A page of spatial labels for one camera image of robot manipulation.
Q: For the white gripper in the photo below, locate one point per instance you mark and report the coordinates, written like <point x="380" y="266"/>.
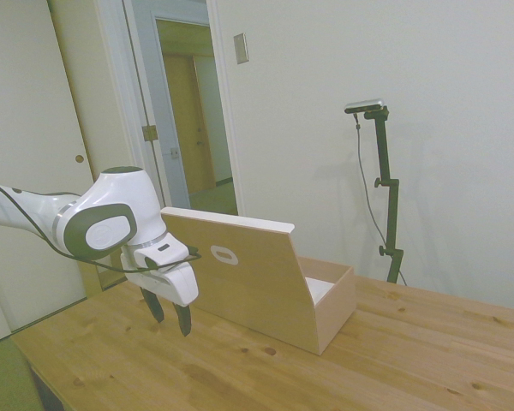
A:
<point x="177" y="284"/>

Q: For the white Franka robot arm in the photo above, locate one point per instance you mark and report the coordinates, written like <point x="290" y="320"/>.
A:
<point x="111" y="201"/>

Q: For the light wooden box with lid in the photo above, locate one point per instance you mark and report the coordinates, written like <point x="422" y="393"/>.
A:
<point x="257" y="282"/>

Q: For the brass door hinge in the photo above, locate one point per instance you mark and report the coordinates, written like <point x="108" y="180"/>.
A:
<point x="149" y="132"/>

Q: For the wooden hallway door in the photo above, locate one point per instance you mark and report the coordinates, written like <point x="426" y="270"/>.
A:
<point x="184" y="124"/>

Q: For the white open door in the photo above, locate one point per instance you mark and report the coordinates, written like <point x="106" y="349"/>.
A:
<point x="143" y="98"/>

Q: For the white closet door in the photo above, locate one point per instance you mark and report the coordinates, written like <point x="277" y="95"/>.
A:
<point x="30" y="128"/>

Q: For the black camera stand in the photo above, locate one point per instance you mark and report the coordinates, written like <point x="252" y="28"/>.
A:
<point x="388" y="192"/>

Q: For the white light switch plate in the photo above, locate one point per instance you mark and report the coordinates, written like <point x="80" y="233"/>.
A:
<point x="240" y="49"/>

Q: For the grey exterior camera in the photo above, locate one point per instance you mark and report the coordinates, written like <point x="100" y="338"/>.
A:
<point x="365" y="106"/>

